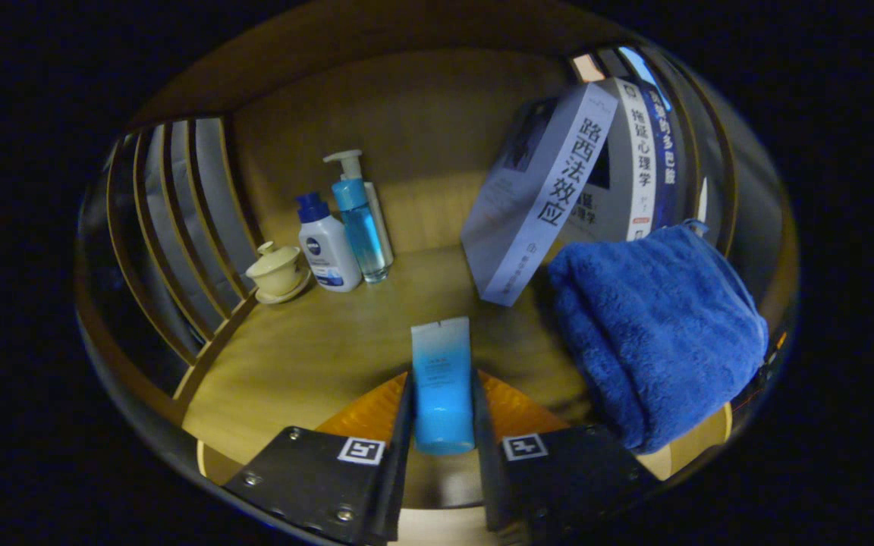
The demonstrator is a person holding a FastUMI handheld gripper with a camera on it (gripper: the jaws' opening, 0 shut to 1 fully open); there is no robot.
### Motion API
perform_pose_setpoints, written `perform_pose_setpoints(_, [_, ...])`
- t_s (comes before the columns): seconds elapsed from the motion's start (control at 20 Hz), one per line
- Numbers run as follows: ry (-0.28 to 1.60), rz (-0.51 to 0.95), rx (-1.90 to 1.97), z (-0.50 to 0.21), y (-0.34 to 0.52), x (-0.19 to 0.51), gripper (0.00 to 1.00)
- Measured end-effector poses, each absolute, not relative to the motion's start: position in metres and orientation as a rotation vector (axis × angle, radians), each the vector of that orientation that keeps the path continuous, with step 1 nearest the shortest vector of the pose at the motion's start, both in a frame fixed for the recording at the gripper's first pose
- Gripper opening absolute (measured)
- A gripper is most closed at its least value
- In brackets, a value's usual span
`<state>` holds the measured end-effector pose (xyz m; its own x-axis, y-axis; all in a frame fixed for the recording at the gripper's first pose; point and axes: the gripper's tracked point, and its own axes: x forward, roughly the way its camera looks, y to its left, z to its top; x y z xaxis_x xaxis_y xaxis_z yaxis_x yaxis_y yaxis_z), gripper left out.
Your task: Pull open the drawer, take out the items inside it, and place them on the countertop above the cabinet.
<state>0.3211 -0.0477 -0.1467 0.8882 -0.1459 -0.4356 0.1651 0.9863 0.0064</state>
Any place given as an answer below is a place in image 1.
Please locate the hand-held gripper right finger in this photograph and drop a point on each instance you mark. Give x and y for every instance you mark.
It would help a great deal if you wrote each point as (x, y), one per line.
(486, 470)

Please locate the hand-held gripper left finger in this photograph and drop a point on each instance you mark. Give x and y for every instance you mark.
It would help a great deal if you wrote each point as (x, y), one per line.
(400, 470)

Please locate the blue cosmetic tube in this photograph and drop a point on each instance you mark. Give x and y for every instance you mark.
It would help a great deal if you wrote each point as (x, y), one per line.
(441, 394)

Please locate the wooden countertop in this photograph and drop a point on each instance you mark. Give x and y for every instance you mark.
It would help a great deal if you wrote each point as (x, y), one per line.
(315, 356)

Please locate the wooden cabinet with slatted sides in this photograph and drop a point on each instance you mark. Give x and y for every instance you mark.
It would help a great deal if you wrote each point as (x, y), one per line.
(422, 114)

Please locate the blue towel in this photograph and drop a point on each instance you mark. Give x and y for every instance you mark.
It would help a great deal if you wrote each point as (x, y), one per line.
(657, 334)

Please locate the white bottle with blue cap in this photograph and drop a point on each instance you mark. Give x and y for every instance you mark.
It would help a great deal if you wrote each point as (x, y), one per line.
(327, 254)

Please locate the cream lidded teacup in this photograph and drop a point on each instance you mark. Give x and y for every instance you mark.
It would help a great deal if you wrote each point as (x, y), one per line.
(278, 269)

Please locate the blue pump bottle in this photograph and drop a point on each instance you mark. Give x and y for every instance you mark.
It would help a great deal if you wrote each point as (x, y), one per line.
(361, 220)

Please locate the grey book with white spine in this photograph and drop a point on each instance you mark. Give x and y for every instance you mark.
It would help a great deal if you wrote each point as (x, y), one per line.
(536, 197)

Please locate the white book with red mark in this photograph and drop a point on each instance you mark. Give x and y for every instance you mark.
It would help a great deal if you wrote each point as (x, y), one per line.
(630, 167)

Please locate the dark blue book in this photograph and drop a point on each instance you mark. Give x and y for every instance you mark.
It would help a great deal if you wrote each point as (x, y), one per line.
(666, 159)

